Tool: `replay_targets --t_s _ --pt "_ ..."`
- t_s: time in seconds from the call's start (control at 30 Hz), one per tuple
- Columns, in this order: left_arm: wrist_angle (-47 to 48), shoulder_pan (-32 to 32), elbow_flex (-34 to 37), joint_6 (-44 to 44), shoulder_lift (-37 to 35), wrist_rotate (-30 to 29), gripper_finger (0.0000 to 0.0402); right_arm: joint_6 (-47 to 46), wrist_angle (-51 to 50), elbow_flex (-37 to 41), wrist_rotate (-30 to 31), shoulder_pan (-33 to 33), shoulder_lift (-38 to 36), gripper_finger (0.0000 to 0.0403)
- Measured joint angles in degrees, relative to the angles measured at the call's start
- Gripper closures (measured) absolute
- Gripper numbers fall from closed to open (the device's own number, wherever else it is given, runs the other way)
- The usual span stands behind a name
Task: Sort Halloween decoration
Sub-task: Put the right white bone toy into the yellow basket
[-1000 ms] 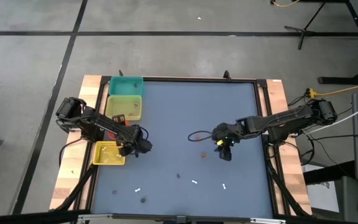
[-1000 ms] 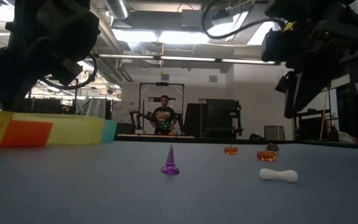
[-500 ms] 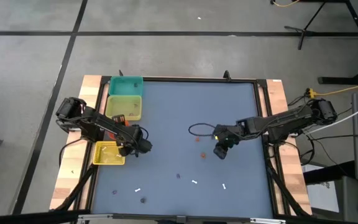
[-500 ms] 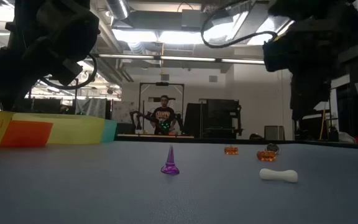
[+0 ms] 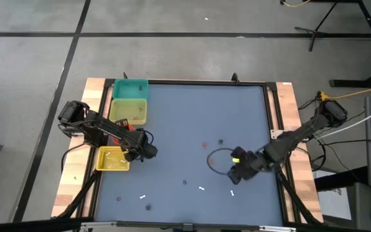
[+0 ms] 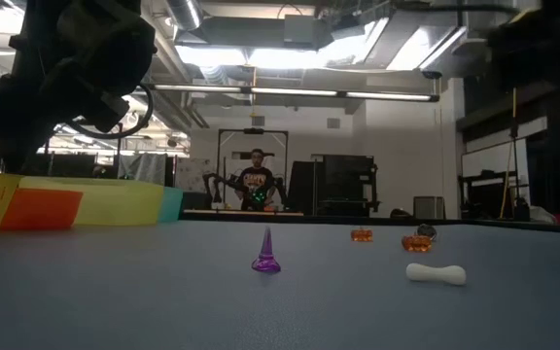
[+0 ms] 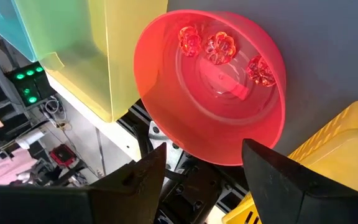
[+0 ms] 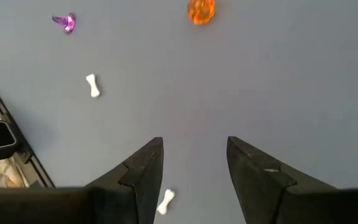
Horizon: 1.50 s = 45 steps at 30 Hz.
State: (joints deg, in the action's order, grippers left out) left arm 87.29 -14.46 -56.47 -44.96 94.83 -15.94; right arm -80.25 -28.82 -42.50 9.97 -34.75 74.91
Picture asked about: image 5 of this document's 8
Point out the grey storage box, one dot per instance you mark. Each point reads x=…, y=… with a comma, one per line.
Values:
x=333, y=199

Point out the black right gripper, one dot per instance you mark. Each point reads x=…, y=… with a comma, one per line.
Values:
x=250, y=167

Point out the black tripod stand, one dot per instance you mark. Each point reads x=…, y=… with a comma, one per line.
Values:
x=315, y=32

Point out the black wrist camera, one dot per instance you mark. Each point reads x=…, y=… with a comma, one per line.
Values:
x=239, y=151
x=151, y=151

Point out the silver aluminium bar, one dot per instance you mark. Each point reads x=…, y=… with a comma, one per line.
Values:
x=98, y=223

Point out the lime green plastic bin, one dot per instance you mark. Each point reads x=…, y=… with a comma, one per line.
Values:
x=124, y=111

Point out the black table frame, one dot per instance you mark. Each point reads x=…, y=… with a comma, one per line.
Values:
x=188, y=82

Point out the orange plastic pumpkin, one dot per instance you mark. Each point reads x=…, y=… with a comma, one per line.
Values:
x=212, y=160
x=203, y=145

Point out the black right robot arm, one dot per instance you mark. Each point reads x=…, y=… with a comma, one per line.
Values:
x=301, y=132

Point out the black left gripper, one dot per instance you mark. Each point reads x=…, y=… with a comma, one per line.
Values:
x=135, y=154

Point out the silver mounting bracket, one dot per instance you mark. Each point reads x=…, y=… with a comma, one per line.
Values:
x=275, y=134

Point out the yellow mesh basket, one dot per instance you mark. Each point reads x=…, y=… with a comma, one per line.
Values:
x=109, y=164

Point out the teal plastic bin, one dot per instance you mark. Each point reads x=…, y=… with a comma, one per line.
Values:
x=127, y=93

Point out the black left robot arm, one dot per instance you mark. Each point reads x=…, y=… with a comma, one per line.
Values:
x=108, y=129

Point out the black desk frame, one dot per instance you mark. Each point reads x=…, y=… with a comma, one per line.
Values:
x=349, y=83

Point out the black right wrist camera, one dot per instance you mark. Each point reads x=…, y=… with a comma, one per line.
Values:
x=239, y=151

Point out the blue table mat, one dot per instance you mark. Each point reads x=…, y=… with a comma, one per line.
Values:
x=253, y=209

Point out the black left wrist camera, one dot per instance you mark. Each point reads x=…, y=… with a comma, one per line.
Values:
x=151, y=151

